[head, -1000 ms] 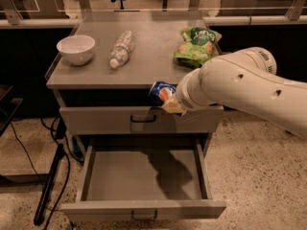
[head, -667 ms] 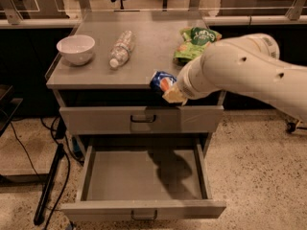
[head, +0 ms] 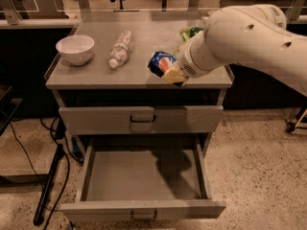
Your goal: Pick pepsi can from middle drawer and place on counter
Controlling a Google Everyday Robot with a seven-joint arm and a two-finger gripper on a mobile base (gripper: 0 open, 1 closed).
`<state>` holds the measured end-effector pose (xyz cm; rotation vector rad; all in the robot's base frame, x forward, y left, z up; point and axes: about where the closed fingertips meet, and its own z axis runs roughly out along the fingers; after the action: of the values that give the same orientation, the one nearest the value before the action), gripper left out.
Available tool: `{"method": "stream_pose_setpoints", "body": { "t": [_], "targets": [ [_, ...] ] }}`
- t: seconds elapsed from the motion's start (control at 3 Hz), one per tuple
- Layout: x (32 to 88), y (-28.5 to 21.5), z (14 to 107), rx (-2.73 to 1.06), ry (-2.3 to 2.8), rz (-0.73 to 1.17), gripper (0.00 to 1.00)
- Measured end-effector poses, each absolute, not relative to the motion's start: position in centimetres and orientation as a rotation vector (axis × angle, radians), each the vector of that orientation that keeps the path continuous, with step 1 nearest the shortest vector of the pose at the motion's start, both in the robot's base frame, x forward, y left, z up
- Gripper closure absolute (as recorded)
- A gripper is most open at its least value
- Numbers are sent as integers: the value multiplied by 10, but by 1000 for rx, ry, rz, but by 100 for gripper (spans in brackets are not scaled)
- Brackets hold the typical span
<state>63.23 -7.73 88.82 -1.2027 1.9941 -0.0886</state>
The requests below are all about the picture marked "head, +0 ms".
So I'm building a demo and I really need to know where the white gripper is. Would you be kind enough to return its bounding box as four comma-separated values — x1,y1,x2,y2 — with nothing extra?
162,31,224,86

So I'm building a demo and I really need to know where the blue pepsi can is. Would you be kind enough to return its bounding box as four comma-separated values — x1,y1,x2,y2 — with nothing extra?
148,51,177,78

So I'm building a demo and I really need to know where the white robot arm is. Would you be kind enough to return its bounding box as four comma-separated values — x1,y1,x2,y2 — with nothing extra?
162,5,307,96

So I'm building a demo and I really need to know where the grey top drawer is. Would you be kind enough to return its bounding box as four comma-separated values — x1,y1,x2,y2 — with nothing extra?
59,105,223,135

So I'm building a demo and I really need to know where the grey drawer cabinet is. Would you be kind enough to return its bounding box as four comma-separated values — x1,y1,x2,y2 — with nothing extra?
46,11,232,150

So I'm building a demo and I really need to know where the open grey middle drawer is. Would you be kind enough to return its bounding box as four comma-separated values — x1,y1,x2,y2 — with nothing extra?
60,137,225,221

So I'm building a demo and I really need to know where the green chip bag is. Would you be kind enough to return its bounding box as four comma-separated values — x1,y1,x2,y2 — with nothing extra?
174,27,203,57

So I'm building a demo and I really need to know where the clear plastic water bottle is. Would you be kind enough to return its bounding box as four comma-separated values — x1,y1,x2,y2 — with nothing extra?
108,31,134,69

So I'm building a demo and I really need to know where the white ceramic bowl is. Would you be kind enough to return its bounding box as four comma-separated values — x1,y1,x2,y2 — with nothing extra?
56,34,94,65

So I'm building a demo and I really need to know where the black floor stand bar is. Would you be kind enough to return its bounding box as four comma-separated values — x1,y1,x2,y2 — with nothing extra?
33,144,63,226

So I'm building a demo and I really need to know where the dark side table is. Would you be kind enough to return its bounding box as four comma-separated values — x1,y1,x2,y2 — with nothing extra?
0,85,22,136

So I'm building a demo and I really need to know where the black floor cable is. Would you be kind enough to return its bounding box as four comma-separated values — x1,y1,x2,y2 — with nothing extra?
39,116,84,230

